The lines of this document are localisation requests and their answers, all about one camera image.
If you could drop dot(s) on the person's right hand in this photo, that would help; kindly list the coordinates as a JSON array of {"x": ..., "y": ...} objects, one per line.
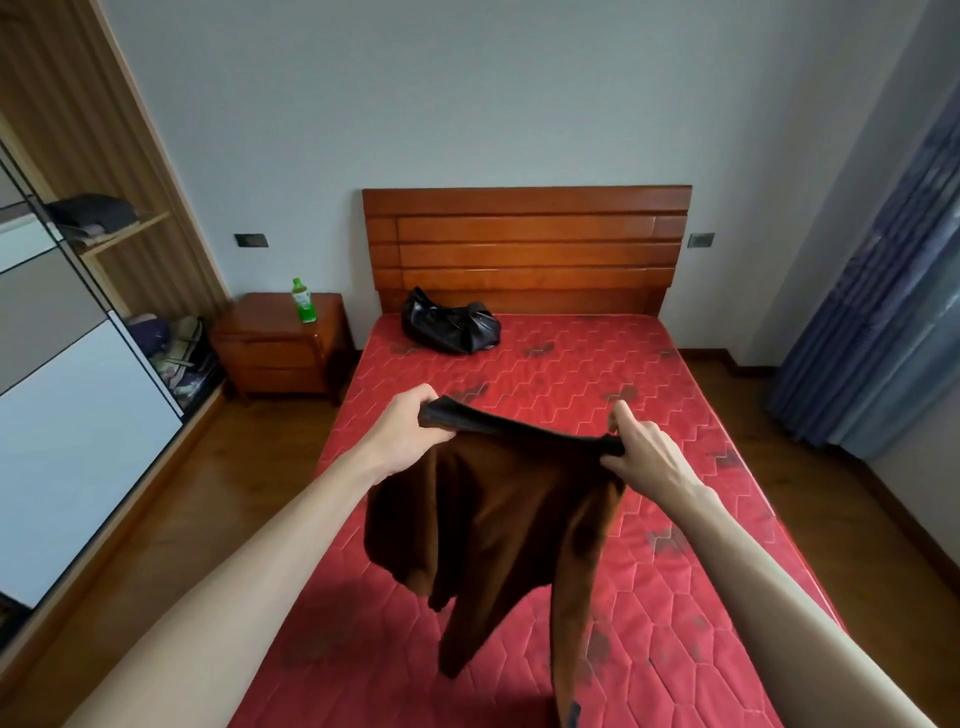
[{"x": 652, "y": 457}]

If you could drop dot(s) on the person's left hand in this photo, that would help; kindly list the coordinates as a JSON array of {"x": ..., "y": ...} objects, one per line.
[{"x": 397, "y": 435}]

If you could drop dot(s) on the person's left thumb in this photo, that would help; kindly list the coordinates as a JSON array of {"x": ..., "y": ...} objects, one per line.
[{"x": 427, "y": 396}]

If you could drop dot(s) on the person's right thumb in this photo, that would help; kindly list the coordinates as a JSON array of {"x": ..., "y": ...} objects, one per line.
[{"x": 622, "y": 418}]

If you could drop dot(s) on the dark brown trousers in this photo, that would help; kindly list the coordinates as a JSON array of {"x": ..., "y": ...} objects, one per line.
[{"x": 495, "y": 525}]

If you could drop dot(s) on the person's left forearm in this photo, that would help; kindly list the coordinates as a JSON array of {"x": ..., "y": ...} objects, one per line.
[{"x": 225, "y": 600}]

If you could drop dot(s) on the person's right forearm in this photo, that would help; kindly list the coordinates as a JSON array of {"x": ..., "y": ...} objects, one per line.
[{"x": 795, "y": 622}]

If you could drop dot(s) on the black leather bag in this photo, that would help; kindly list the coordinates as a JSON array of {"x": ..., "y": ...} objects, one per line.
[{"x": 450, "y": 324}]

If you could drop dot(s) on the wooden nightstand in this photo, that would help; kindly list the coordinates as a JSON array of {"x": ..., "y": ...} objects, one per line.
[{"x": 281, "y": 349}]

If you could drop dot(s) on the red quilted mattress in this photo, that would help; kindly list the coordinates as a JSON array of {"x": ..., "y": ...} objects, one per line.
[{"x": 660, "y": 570}]

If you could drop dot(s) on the green plastic bottle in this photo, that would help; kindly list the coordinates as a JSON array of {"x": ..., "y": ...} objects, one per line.
[{"x": 303, "y": 301}]

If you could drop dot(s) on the wooden headboard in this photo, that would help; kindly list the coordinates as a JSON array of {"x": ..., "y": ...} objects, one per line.
[{"x": 525, "y": 247}]

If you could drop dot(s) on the pile of bags and clothes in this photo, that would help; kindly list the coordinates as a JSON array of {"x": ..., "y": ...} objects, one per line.
[{"x": 176, "y": 352}]

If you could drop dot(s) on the blue curtain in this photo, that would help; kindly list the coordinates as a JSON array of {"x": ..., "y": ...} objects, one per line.
[{"x": 877, "y": 315}]

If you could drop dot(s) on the white sliding wardrobe door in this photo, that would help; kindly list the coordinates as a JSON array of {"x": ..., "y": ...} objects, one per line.
[{"x": 67, "y": 420}]

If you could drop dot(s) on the folded dark clothes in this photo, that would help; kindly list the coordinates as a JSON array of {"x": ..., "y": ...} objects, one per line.
[{"x": 90, "y": 215}]

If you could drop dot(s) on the wooden wardrobe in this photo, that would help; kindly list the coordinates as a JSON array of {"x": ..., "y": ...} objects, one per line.
[{"x": 97, "y": 187}]

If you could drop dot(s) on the grey wall switch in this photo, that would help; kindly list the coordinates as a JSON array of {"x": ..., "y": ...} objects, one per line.
[{"x": 700, "y": 240}]

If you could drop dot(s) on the dark wall socket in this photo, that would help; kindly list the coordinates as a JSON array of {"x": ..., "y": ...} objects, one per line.
[{"x": 251, "y": 241}]

